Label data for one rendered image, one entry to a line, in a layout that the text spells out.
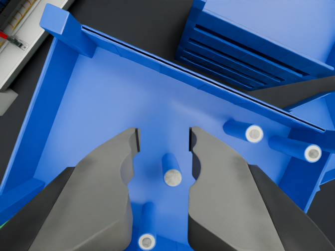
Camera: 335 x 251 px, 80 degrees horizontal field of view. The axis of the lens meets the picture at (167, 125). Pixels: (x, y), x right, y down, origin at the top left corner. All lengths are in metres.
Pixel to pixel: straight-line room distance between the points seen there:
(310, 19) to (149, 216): 0.48
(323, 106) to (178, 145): 0.77
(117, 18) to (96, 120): 0.59
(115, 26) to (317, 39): 0.59
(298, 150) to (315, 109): 0.70
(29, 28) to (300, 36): 0.70
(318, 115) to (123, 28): 0.78
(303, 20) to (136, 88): 0.39
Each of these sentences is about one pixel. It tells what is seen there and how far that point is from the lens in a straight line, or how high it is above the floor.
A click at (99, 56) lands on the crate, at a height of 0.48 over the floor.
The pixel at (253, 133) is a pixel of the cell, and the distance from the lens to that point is 0.20.
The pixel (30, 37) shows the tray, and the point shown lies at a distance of 0.76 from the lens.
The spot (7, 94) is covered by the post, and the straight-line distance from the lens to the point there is 0.84.
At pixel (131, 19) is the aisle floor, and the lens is 0.80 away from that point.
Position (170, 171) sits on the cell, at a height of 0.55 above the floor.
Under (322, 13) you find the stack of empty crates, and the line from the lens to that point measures 0.56.
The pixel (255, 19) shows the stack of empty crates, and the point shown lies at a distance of 0.48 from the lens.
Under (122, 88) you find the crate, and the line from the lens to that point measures 0.25.
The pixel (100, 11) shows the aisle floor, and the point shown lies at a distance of 0.83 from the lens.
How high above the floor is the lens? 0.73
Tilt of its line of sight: 84 degrees down
